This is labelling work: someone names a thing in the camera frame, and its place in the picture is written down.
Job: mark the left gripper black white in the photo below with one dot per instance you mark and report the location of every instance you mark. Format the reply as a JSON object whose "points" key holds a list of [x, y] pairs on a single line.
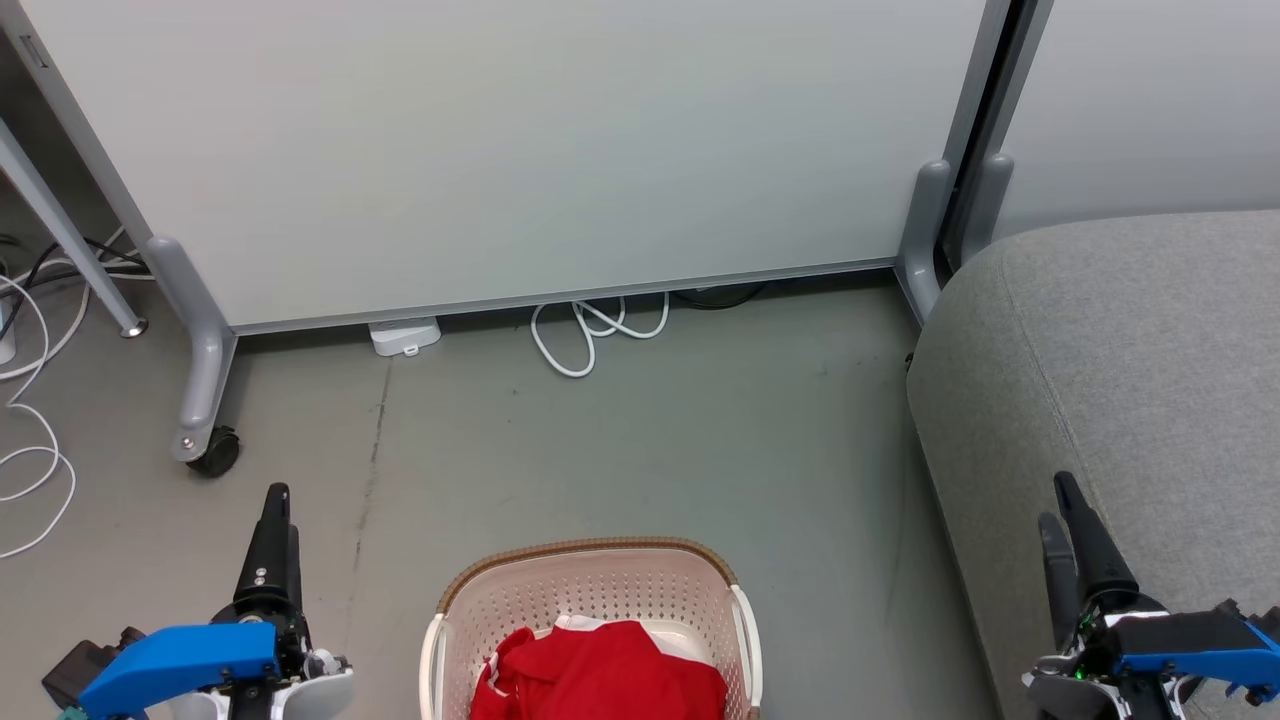
{"points": [[300, 690]]}

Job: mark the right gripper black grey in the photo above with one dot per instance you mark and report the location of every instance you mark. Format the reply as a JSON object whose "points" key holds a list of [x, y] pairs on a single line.
{"points": [[1070, 690]]}

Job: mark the red and white garment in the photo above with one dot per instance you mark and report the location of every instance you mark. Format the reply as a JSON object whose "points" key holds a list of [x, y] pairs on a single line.
{"points": [[600, 670]]}

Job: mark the grey fabric sofa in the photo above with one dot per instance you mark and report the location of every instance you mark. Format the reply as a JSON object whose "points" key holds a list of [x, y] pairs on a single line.
{"points": [[1150, 350]]}

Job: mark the black caster wheel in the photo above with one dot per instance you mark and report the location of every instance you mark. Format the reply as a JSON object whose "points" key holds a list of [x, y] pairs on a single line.
{"points": [[215, 455]]}

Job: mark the grey partition foot with caster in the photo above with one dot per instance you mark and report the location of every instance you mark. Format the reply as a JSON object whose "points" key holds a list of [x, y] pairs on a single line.
{"points": [[205, 350]]}

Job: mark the small white adapter box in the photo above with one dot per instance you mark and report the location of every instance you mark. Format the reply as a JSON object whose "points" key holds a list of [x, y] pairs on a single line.
{"points": [[405, 337]]}

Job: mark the beige plastic laundry basket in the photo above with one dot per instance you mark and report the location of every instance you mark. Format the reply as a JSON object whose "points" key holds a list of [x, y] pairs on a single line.
{"points": [[600, 580]]}

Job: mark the grey metal table leg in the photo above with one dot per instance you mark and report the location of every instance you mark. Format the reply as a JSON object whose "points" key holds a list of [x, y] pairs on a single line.
{"points": [[60, 235]]}

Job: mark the large white partition panel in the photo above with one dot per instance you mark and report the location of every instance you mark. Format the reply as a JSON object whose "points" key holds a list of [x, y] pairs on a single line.
{"points": [[500, 150]]}

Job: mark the narrow white partition panel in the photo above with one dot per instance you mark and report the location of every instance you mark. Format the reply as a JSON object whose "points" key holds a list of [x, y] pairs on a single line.
{"points": [[1150, 100]]}

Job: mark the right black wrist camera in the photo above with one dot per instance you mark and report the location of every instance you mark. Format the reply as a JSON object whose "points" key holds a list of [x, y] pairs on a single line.
{"points": [[1190, 630]]}

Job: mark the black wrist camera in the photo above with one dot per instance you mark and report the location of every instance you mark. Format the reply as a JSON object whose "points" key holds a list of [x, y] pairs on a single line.
{"points": [[75, 670], [1190, 630]]}

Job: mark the right blue camera mount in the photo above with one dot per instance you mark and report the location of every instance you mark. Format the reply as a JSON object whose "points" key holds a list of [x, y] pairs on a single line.
{"points": [[1190, 668]]}

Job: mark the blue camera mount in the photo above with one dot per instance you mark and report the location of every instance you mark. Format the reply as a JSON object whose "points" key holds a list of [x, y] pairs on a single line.
{"points": [[1190, 668], [170, 655]]}

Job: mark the left blue camera mount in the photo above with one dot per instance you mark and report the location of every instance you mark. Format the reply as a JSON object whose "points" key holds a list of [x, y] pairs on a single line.
{"points": [[170, 655]]}

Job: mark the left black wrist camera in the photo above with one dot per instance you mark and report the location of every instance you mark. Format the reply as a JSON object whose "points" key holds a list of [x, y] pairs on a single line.
{"points": [[75, 670]]}

